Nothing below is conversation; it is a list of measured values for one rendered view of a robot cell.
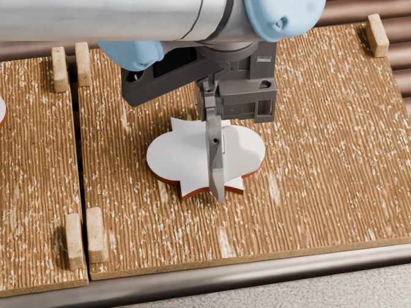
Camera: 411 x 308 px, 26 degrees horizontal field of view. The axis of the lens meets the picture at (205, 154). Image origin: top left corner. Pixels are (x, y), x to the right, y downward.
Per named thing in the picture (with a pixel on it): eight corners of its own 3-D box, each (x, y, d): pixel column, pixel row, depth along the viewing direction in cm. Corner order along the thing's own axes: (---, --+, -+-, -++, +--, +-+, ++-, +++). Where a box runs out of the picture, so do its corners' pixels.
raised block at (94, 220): (106, 263, 98) (104, 249, 96) (89, 265, 98) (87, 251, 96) (103, 219, 102) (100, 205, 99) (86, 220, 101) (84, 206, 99)
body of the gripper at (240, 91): (274, 128, 99) (281, 50, 89) (197, 135, 98) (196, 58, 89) (262, 78, 104) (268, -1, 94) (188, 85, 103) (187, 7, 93)
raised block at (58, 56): (70, 93, 114) (66, 77, 112) (55, 95, 114) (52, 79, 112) (66, 59, 118) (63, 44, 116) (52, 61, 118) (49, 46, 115)
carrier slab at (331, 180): (450, 239, 102) (452, 231, 101) (90, 281, 98) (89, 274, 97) (372, 30, 124) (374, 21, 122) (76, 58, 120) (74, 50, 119)
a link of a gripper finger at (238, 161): (265, 205, 99) (260, 124, 97) (213, 210, 99) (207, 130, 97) (260, 196, 102) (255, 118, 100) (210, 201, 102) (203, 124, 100)
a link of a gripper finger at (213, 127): (225, 171, 97) (219, 91, 94) (211, 172, 96) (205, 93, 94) (219, 159, 101) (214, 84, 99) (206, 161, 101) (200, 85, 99)
